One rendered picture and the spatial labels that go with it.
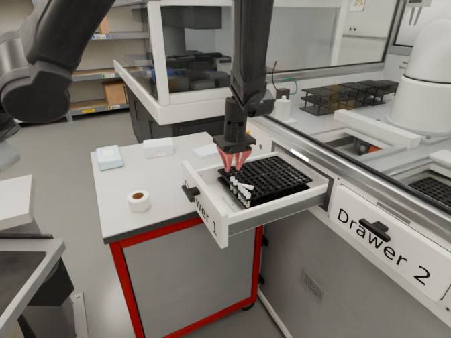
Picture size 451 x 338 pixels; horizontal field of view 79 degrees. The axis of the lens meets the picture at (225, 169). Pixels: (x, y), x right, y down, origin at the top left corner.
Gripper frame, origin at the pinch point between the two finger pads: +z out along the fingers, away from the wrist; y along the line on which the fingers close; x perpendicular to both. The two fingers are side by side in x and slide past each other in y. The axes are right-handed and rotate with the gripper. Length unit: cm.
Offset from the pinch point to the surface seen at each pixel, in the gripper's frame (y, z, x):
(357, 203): -21.1, 0.7, 25.4
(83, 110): 41, 94, -362
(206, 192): 10.5, 1.4, 6.1
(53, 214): 72, 101, -140
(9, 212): 62, 21, -34
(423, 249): -21.1, 0.7, 41.5
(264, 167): -12.6, 3.6, -1.8
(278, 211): -6.8, 7.0, 14.3
